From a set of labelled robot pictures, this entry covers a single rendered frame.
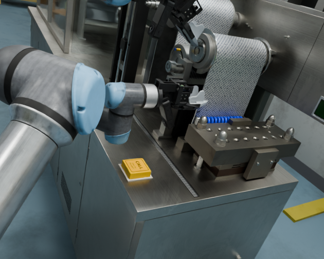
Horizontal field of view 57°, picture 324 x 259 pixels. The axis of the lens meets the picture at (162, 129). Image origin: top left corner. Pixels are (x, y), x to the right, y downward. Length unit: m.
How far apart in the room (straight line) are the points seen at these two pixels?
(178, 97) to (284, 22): 0.52
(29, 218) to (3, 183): 1.54
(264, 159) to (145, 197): 0.43
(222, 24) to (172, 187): 0.69
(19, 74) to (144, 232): 0.54
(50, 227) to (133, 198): 1.17
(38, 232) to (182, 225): 1.15
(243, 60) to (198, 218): 0.54
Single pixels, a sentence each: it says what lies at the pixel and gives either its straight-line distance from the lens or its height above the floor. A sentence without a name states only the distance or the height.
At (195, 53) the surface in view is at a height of 1.24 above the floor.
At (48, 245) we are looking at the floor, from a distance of 1.88.
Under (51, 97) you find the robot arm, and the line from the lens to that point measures 0.50.
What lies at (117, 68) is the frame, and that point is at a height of 1.03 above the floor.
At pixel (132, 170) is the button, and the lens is 0.89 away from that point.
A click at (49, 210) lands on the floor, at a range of 2.05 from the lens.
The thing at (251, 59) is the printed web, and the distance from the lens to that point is 1.10.
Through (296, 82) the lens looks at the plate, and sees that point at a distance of 1.17.
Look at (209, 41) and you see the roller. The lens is 0.99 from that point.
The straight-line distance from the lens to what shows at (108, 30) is 1.93.
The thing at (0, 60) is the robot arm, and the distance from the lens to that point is 0.58.
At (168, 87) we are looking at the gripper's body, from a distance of 0.92.
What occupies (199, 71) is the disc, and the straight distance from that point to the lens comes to 1.03.
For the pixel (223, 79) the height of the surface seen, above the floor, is 1.18.
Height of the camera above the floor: 1.46
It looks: 28 degrees down
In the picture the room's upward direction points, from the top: 15 degrees clockwise
